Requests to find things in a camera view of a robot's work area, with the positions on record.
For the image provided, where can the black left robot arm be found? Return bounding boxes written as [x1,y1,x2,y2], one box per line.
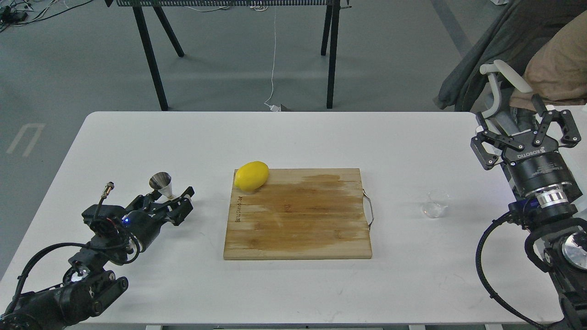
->
[1,182,195,330]

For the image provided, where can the cables on floor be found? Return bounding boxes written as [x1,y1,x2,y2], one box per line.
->
[0,0,94,33]

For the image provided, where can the person in tan shirt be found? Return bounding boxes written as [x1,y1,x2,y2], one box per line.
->
[509,12,587,111]

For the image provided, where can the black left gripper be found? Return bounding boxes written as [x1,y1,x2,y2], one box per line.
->
[122,186,195,253]

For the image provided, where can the steel double jigger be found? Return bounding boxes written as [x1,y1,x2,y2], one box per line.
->
[149,171,174,200]

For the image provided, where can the black metal frame table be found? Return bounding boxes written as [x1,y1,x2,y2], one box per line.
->
[105,0,351,111]

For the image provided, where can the white hanging cable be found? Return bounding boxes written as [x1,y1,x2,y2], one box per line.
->
[264,6,281,112]

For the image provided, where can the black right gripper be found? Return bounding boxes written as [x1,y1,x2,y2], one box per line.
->
[470,94,584,198]

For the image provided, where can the yellow lemon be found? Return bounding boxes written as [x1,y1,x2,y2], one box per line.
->
[233,161,270,192]

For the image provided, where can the white office chair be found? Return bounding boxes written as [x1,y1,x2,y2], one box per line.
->
[479,59,534,119]

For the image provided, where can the wooden cutting board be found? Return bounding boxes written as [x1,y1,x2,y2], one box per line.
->
[223,168,372,260]

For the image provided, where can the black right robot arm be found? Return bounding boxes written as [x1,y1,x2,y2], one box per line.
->
[471,94,587,330]

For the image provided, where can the grey jacket on chair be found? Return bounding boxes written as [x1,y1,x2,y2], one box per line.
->
[434,0,587,111]

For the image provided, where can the small clear glass beaker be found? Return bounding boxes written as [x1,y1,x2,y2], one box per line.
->
[421,189,451,219]

